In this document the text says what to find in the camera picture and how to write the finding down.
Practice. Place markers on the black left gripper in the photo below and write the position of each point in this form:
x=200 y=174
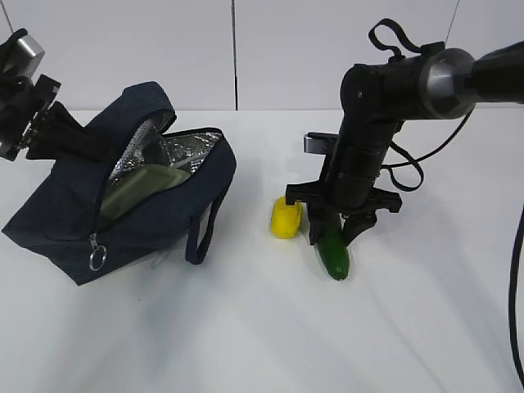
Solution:
x=23 y=105

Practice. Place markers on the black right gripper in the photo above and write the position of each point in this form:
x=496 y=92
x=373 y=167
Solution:
x=346 y=186

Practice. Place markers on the green cucumber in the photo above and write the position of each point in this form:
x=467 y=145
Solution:
x=333 y=251

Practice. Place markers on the yellow lemon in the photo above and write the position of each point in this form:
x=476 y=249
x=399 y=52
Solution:
x=285 y=219

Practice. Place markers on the green lidded glass container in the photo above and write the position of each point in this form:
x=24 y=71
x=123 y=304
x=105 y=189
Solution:
x=137 y=185

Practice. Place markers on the dark blue lunch bag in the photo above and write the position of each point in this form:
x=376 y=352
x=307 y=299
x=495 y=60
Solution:
x=60 y=220

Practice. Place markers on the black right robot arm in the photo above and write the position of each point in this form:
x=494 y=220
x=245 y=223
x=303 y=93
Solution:
x=438 y=84

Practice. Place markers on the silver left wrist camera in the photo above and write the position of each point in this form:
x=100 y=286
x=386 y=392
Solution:
x=20 y=55

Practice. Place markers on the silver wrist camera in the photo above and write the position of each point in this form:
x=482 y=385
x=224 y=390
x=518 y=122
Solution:
x=319 y=143
x=20 y=55

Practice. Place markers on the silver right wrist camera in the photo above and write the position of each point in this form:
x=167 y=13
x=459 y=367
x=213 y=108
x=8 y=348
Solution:
x=319 y=143

